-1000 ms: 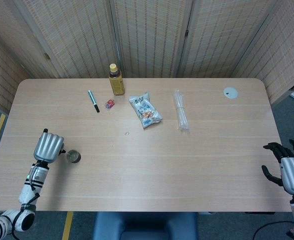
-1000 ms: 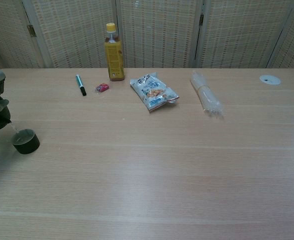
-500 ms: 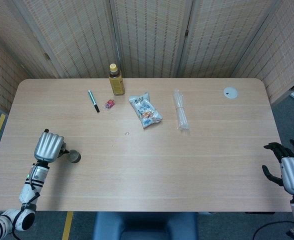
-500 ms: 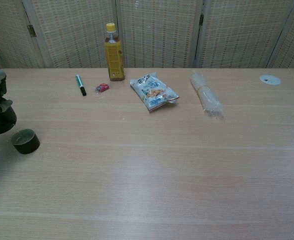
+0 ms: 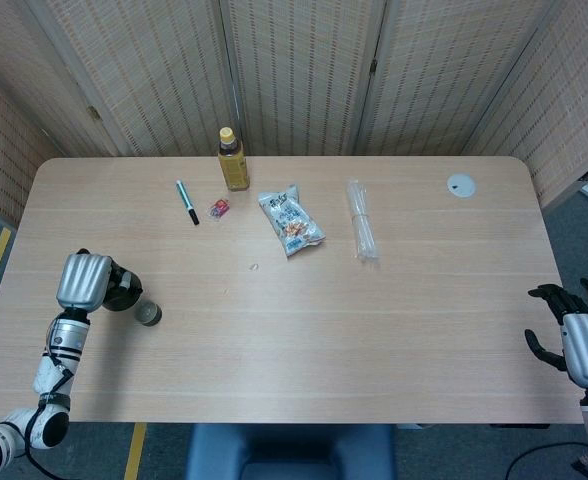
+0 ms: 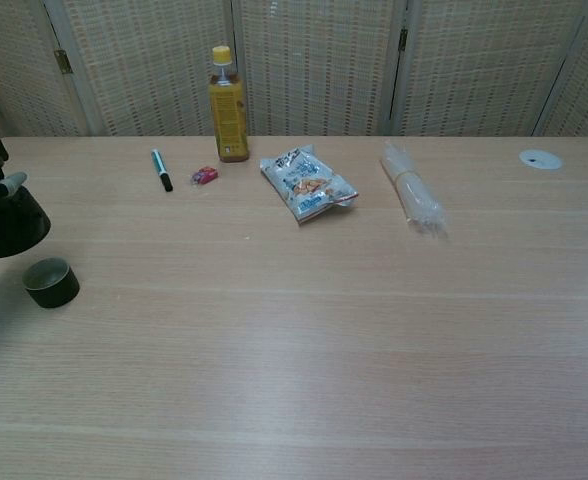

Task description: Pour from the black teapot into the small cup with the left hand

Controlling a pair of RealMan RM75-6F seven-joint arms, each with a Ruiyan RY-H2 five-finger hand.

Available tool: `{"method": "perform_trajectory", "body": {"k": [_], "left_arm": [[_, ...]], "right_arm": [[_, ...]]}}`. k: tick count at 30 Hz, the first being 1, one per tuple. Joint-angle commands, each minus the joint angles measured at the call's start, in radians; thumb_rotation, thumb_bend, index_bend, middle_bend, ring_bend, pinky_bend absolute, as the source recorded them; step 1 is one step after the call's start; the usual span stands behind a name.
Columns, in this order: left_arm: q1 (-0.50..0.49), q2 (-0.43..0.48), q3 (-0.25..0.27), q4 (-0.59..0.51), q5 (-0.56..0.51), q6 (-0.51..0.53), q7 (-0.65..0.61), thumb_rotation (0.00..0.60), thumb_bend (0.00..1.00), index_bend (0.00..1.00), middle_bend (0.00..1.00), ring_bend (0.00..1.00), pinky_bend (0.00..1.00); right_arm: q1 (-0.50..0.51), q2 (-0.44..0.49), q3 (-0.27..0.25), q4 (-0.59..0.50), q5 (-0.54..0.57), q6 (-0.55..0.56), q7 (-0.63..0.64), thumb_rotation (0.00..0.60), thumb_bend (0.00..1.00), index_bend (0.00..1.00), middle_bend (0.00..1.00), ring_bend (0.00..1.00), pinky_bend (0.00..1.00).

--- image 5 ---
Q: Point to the bamboo folding screen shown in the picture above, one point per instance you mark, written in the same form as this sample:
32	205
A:
299	75

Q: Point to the green black marker pen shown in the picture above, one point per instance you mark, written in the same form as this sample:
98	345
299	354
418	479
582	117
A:
186	200

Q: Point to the yellow tea bottle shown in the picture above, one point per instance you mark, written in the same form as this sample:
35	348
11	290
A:
234	167

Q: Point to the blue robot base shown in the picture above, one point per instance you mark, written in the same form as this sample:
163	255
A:
289	450

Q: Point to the small green-grey cup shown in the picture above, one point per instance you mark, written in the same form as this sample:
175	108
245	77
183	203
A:
149	315

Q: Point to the clear straw bundle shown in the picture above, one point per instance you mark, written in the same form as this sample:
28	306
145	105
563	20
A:
361	220

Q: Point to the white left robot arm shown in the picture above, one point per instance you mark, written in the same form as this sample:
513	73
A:
64	340

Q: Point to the white blue snack bag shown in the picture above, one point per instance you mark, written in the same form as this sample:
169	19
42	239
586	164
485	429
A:
289	220

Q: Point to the red wrapped candy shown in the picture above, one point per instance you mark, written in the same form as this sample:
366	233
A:
219	207

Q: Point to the black teapot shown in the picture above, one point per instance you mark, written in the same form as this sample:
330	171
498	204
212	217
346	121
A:
124	300

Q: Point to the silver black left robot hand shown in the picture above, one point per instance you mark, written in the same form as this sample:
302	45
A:
81	282

